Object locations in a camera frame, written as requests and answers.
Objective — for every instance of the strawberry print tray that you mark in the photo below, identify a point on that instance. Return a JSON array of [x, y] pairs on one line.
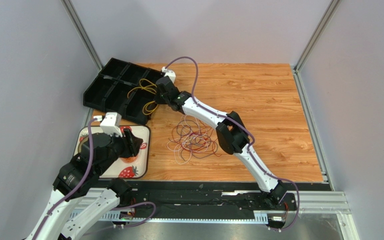
[[119, 168]]

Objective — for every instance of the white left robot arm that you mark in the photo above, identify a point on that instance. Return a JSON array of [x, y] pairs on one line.
[[97, 153]]

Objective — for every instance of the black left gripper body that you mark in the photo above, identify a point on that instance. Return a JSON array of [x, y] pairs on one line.
[[120, 146]]

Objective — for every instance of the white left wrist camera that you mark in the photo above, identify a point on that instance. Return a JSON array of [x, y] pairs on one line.
[[110, 123]]

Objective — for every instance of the orange cup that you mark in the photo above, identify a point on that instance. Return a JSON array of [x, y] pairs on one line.
[[129, 160]]

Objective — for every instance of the black compartment organizer box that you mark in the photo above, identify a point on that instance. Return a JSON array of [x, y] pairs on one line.
[[117, 88]]

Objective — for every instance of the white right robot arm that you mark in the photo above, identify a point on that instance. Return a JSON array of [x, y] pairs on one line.
[[233, 138]]

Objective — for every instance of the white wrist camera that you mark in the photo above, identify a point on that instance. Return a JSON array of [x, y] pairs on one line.
[[110, 123], [169, 73]]

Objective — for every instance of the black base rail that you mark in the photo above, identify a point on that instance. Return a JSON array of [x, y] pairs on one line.
[[200, 200]]

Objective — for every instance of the aluminium frame rail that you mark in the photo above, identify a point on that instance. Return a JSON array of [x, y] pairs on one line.
[[76, 20]]

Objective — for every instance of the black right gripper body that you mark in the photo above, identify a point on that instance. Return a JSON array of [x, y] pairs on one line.
[[162, 90]]

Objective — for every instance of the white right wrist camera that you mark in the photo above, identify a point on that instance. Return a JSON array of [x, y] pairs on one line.
[[169, 73]]

